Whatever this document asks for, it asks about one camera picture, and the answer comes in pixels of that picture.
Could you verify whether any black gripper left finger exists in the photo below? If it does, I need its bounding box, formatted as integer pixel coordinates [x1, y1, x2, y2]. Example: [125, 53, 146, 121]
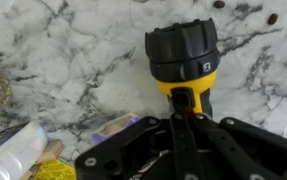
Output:
[74, 89, 204, 180]

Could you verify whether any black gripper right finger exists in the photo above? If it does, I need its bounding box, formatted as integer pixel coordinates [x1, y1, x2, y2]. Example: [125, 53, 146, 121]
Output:
[182, 89, 287, 180]

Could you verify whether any yellow and black torch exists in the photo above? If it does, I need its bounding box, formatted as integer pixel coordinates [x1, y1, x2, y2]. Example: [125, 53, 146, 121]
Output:
[144, 17, 222, 118]

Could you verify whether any purple and white packet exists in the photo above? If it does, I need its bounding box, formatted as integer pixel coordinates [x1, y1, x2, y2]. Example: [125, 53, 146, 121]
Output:
[90, 112, 141, 145]

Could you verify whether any small wooden block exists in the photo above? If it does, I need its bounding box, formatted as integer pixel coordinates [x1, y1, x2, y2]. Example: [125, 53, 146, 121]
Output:
[19, 139, 66, 180]

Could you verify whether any white bottle with blue cap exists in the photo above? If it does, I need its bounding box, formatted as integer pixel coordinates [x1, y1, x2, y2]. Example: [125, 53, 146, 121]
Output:
[0, 120, 49, 180]

